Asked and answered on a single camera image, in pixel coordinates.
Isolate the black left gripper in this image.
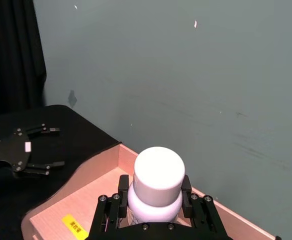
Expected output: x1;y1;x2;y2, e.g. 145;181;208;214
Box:
0;123;66;180

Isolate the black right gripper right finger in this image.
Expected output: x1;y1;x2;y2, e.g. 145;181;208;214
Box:
180;174;226;235

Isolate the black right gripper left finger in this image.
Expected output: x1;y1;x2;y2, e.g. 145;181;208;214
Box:
89;174;131;233

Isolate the white plastic bottle with cap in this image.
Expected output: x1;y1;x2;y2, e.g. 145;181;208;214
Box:
126;146;186;227

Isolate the black table cloth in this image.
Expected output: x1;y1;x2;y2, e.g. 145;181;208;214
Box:
0;104;123;240

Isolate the shallow brown cardboard tray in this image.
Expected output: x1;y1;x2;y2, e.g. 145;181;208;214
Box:
20;142;282;240

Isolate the yellow label sticker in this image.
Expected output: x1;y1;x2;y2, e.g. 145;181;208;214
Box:
61;214;89;240

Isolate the black curtain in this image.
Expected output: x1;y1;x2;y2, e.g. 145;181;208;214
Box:
0;0;48;117

